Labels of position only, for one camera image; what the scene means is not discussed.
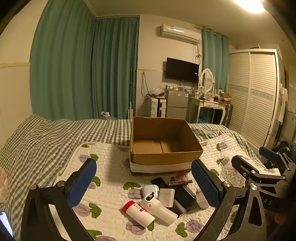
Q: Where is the floral quilted white blanket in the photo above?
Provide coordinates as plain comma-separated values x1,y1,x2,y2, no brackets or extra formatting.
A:
47,132,276,241

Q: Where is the teal window curtain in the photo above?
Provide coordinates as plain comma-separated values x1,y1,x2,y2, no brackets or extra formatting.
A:
30,1,139,121

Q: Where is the brown cardboard box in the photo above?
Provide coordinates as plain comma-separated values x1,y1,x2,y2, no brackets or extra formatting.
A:
129,116,203,174

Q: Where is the white louvered wardrobe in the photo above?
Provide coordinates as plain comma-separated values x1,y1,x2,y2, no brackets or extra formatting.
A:
227,49,280,149

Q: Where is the light blue earbuds case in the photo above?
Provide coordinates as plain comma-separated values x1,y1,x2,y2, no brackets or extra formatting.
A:
142,184,159,199

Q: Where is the black wall television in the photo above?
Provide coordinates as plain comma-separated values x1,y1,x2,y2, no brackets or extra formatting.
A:
165,58,199,83

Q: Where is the clear water jug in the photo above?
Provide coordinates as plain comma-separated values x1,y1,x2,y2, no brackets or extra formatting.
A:
101,111,117,121

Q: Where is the small grey refrigerator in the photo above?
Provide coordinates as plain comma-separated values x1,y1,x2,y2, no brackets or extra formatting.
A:
165,89,189,119

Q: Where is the white handheld device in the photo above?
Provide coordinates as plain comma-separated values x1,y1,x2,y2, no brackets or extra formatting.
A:
139,192,178,225

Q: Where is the white dressing table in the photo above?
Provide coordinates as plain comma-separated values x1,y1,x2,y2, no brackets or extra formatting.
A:
187,97,226,125

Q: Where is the grey checkered bed sheet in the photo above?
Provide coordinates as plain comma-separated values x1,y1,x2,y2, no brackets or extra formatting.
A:
0,113,234,241

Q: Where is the red capped white bottle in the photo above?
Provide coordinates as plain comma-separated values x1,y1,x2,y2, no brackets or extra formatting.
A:
122,200,155,228

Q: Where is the white wall air conditioner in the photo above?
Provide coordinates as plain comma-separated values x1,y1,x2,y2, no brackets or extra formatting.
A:
160,24,202,45

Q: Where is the smartphone screen corner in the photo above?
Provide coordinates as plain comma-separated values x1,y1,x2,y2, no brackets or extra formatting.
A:
0,211,13,237

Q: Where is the teal right curtain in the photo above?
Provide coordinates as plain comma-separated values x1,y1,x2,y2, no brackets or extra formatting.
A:
202,28,229,92

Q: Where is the white square charger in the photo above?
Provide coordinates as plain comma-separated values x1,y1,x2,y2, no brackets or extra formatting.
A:
158,188,175,208

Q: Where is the oval white vanity mirror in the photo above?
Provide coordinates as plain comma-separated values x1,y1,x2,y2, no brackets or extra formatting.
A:
199,68,215,93

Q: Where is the black cylindrical speaker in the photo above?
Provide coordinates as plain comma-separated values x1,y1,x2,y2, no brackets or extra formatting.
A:
168,199,188,217

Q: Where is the grey 65w charger block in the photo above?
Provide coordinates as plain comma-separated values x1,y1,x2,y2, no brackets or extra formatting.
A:
175,186,196,209

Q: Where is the white ribbed suitcase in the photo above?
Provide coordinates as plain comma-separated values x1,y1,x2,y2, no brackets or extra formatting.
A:
147,97,167,118

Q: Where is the black flat phone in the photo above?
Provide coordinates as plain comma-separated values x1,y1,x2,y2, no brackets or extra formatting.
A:
151,177,170,189

